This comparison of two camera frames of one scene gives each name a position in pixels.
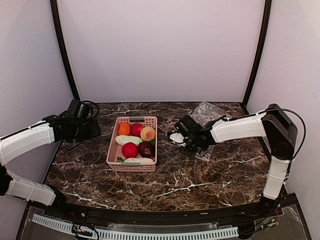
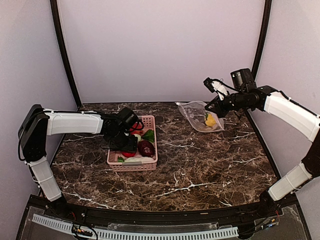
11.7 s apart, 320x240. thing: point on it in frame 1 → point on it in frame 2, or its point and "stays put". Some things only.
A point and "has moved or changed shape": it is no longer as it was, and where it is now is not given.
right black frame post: [266, 24] stays put
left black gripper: [95, 131] → [131, 146]
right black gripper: [191, 153] → [219, 109]
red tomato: [130, 150] stays put
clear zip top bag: [206, 114] has moved or changed shape
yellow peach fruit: [147, 133] → [211, 121]
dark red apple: [146, 149] stays put
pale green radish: [123, 139] has moved or changed shape
